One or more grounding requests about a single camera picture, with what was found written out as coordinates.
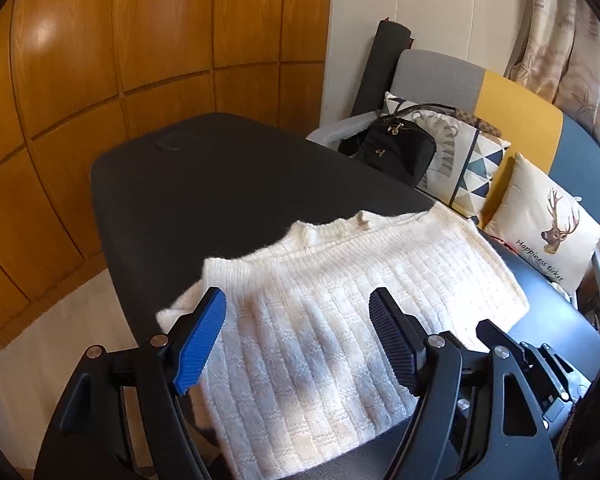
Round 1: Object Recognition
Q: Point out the white knitted sweater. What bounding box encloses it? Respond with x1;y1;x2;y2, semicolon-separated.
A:
157;205;529;479

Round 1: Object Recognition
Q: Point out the deer print cushion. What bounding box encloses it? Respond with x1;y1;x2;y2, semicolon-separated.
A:
484;154;600;295

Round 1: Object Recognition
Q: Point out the multicolour sofa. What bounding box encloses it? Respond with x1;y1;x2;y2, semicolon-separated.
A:
304;48;600;336

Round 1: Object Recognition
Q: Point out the triangle pattern cushion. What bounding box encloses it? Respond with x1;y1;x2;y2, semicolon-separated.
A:
382;91;510;223

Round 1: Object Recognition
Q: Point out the black handbag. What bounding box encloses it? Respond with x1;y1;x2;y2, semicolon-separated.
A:
337;102;502;188

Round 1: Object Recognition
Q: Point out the patterned beige curtain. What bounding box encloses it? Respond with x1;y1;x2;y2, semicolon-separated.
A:
506;0;600;144

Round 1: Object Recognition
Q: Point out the black rolled mat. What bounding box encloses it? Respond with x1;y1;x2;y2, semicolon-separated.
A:
351;20;414;116

